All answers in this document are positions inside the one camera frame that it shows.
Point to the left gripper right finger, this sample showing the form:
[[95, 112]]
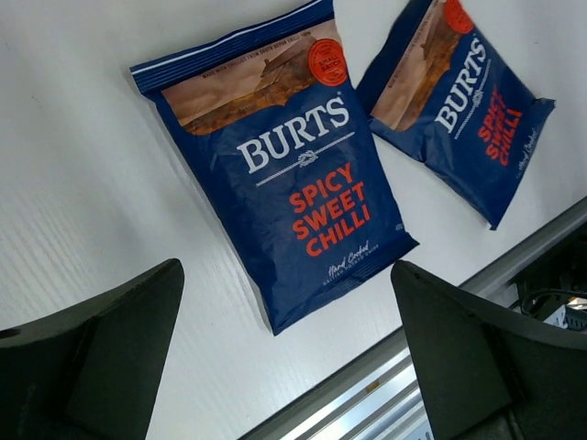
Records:
[[486, 372]]

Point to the blue burts bag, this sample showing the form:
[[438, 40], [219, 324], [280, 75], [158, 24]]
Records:
[[440, 92], [271, 127]]

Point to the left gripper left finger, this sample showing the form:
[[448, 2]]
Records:
[[92, 370]]

